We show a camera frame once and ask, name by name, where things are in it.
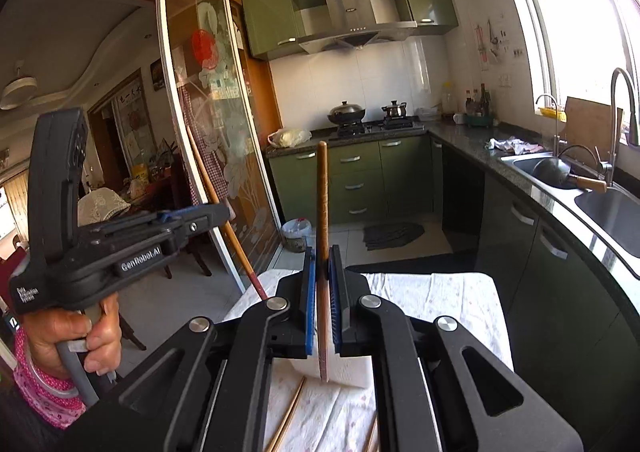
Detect black wok with wooden handle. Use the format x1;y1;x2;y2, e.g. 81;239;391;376
530;144;608;194

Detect sliding glass door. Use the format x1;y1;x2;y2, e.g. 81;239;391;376
155;0;281;293

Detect brown wooden chopstick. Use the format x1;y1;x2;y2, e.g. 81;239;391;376
272;394;303;452
263;376;307;452
361;414;379;452
315;140;332;381

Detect small steel faucet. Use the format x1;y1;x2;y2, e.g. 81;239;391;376
535;93;563;158

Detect white floral tablecloth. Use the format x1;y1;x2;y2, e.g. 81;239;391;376
222;269;516;452

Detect hanging wall utensils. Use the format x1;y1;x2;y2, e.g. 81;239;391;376
472;17;511;70

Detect dark floor mat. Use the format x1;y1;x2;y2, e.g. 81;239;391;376
362;223;426;251

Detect black wok with lid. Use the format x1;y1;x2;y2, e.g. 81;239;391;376
327;101;367;127

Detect white lace cover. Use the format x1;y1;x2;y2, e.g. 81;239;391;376
77;186;132;223

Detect small trash bin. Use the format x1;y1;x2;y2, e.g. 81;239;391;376
281;216;314;253

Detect dark stone countertop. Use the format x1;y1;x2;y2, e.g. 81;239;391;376
265;119;640;278

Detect green lower cabinets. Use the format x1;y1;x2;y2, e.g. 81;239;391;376
265;132;640;433

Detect steel sink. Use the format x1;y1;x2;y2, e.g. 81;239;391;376
500;154;640;278

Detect round ceiling lamp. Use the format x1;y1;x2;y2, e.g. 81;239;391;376
0;59;38;110

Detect black gas stove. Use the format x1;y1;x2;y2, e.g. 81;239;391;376
330;115;426;139

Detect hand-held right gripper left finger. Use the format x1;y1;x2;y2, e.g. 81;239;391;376
117;247;318;452

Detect person's left forearm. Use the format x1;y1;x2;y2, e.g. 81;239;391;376
12;332;87;429

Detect steel range hood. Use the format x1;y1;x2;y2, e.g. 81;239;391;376
290;0;418;55

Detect white plastic bag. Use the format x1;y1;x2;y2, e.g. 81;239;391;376
267;128;312;149

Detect green cabinets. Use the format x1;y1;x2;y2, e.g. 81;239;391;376
239;0;460;60
265;132;640;433

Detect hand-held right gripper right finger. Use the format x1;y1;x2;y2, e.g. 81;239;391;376
327;244;583;452

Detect person's left hand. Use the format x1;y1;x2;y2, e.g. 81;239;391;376
21;292;122;383

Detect wall scroll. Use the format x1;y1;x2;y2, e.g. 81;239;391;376
112;82;153;173

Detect wooden broom handle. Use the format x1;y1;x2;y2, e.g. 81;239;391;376
186;124;271;304

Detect kitchen window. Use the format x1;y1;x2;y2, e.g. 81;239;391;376
492;0;640;148

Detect wooden cutting board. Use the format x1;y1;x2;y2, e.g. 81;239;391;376
562;97;625;158

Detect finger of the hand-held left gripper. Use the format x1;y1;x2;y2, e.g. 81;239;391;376
167;203;234;253
77;211;173;240

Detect crumpled rag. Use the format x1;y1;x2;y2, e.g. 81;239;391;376
484;137;543;156

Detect group of condiment bottles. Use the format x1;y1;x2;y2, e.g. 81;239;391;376
465;83;496;128

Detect green upper cabinets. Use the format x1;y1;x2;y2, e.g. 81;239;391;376
239;0;460;60

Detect tall steel faucet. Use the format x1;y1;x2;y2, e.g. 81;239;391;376
595;67;640;183

